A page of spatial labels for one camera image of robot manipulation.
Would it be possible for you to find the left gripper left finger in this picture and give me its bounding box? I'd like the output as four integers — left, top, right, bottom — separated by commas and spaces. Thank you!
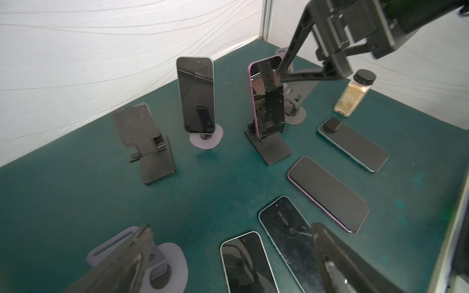
65, 225, 153, 293

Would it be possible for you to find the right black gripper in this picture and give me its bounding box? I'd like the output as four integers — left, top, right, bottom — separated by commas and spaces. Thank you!
278, 1, 418, 83

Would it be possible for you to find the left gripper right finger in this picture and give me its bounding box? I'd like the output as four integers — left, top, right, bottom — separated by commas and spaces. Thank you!
311, 223, 403, 293

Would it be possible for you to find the cracked phone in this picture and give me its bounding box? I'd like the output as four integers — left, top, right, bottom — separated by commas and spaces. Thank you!
287, 156, 370, 234

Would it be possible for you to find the green-edged phone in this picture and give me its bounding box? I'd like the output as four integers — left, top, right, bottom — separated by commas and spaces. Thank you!
317, 117, 389, 173
258, 196, 325, 293

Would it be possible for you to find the black phone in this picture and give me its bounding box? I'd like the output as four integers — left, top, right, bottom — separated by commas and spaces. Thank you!
176, 57, 216, 135
220, 231, 279, 293

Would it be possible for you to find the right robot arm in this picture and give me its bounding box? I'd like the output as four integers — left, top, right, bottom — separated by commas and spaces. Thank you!
277, 0, 469, 83

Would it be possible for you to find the black stand right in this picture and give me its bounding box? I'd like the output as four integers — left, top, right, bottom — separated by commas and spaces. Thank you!
244, 122, 291, 166

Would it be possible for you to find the black stand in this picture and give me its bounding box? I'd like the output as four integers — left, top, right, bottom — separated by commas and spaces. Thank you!
244, 122, 291, 166
112, 103, 176, 185

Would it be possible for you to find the grey round stand back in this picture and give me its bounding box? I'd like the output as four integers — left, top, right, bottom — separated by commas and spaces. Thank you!
189, 124, 224, 150

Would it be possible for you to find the black stand back left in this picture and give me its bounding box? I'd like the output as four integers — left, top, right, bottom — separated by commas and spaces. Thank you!
112, 103, 176, 185

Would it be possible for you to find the small jar black lid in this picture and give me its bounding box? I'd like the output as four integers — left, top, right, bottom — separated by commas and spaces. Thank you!
334, 69, 377, 117

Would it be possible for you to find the green table mat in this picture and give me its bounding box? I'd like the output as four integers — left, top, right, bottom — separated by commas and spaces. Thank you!
1, 40, 469, 293

